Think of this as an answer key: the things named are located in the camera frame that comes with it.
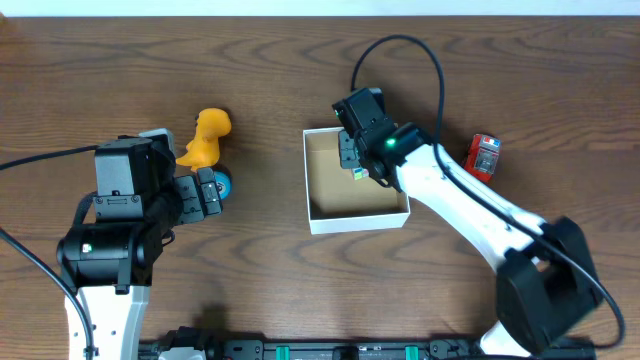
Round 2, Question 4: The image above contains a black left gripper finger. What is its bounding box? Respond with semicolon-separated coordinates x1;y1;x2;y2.
197;167;222;216
175;175;205;225

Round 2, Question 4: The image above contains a multicoloured puzzle cube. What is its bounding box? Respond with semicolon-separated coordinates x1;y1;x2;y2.
351;167;369;180

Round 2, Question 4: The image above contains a red toy truck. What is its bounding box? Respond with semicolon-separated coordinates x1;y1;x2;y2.
462;134;501;183

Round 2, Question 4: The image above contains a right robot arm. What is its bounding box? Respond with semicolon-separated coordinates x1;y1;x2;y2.
343;115;606;356

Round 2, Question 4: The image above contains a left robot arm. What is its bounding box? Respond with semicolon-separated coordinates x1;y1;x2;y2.
57;168;231;359

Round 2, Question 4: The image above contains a blue ball with face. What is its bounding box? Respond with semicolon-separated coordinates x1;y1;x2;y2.
214;171;232;200

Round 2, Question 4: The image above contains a white cardboard box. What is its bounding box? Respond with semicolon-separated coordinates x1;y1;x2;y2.
303;127;411;235

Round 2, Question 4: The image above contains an orange toy dinosaur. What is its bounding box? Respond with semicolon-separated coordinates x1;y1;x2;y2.
176;108;232;172

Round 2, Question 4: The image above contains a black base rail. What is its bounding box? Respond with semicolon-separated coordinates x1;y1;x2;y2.
137;325;599;360

